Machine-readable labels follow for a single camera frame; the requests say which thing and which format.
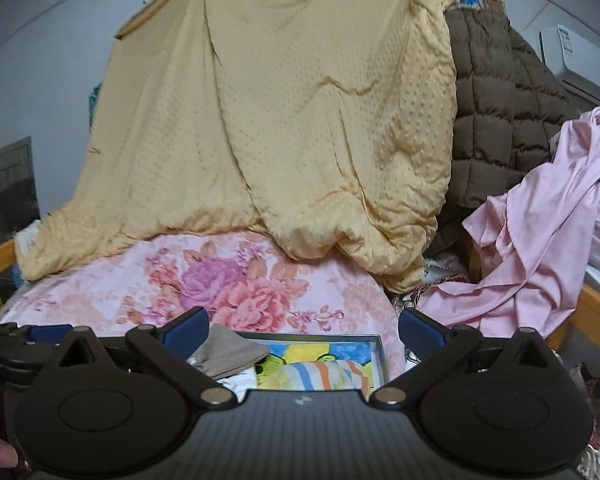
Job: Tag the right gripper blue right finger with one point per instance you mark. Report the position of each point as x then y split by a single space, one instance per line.
422 335

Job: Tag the pink floral bed sheet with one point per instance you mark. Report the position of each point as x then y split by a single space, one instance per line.
244 281

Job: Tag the brown quilted jacket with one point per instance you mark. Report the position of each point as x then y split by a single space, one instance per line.
509 106

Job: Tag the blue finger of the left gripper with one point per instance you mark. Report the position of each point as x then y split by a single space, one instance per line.
48 334

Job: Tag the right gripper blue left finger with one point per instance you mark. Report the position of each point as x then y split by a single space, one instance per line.
186 333

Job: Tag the grey shallow tray box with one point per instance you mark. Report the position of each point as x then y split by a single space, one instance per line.
246 361

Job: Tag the wooden right bed rail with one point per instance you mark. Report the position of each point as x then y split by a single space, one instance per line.
585 318

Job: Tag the grey brown cloth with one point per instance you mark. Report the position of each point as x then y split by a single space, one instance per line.
225 353

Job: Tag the striped colourful sock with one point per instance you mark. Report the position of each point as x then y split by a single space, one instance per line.
319 376

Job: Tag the white cloth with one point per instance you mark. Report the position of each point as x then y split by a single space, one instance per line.
243 381

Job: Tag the pink garment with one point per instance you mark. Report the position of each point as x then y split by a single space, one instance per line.
535 243

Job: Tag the yellow dotted blanket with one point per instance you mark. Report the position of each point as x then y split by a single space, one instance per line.
326 124

